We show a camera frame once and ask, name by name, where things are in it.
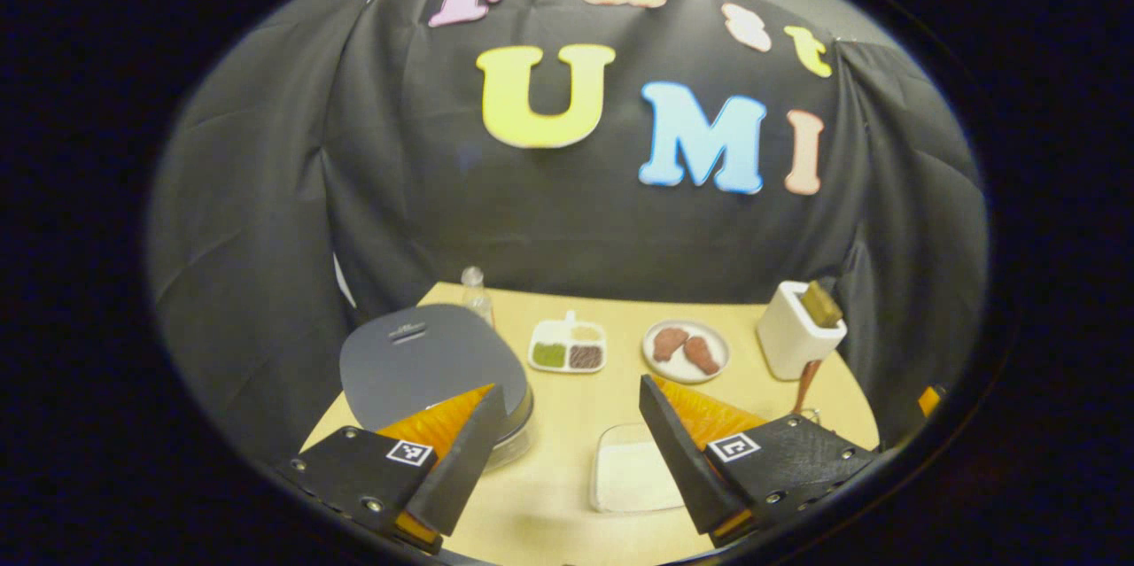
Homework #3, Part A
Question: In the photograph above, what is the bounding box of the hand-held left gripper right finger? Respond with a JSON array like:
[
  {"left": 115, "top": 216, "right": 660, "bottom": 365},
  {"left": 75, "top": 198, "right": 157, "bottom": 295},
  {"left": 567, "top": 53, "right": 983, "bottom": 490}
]
[{"left": 638, "top": 374, "right": 882, "bottom": 549}]

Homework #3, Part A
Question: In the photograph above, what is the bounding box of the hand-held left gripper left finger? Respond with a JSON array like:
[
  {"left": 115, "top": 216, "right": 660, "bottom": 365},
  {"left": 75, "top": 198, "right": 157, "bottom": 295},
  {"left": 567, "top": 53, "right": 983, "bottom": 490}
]
[{"left": 275, "top": 384, "right": 508, "bottom": 554}]

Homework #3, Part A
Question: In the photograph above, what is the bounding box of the clear rice container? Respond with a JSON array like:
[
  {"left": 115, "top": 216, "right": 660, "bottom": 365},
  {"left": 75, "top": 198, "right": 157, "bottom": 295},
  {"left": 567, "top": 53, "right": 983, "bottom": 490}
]
[{"left": 590, "top": 423, "right": 687, "bottom": 514}]

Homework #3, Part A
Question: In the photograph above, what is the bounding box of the black rice cooker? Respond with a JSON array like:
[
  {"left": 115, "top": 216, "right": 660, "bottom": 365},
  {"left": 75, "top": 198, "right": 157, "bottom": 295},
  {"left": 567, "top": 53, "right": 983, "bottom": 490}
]
[{"left": 339, "top": 303, "right": 535, "bottom": 471}]

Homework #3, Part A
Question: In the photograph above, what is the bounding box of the brown wooden spoon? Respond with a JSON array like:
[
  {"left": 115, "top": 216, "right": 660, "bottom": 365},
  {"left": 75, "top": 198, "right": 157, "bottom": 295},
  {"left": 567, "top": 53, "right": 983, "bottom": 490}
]
[{"left": 791, "top": 358, "right": 827, "bottom": 415}]

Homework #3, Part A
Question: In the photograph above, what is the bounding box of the round white plate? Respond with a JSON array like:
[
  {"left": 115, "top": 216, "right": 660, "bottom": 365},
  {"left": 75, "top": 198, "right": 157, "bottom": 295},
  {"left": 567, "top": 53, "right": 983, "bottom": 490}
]
[{"left": 641, "top": 319, "right": 731, "bottom": 384}]

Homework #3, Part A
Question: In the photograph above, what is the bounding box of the red-brown meat piece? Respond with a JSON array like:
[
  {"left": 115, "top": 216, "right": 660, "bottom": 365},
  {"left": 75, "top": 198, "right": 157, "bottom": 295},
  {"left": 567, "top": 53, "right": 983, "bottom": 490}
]
[
  {"left": 684, "top": 336, "right": 721, "bottom": 376},
  {"left": 652, "top": 327, "right": 690, "bottom": 363}
]

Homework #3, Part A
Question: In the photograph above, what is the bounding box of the brown toast slice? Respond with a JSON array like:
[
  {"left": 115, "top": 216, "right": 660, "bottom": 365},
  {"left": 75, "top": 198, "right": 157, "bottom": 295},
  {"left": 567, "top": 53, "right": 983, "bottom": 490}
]
[{"left": 802, "top": 280, "right": 844, "bottom": 328}]

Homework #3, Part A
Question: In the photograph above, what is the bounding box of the white toaster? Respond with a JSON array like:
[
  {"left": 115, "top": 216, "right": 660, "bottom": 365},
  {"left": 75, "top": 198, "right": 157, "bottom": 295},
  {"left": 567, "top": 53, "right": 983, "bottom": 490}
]
[{"left": 757, "top": 280, "right": 848, "bottom": 382}]

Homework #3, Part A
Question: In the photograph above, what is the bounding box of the divided white bean dish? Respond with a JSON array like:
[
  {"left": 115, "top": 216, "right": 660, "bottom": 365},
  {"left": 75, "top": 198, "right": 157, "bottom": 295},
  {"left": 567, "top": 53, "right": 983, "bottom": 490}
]
[{"left": 528, "top": 311, "right": 609, "bottom": 374}]

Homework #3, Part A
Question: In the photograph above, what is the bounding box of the small glass bottle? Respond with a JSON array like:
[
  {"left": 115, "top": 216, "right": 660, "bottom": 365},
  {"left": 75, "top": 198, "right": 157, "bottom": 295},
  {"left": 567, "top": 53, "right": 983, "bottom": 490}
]
[{"left": 461, "top": 266, "right": 495, "bottom": 328}]

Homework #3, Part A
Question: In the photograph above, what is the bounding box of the black backdrop cloth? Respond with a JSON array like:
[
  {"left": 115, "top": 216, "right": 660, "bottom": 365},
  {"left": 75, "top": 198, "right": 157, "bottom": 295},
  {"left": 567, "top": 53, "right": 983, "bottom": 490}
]
[{"left": 146, "top": 0, "right": 989, "bottom": 461}]

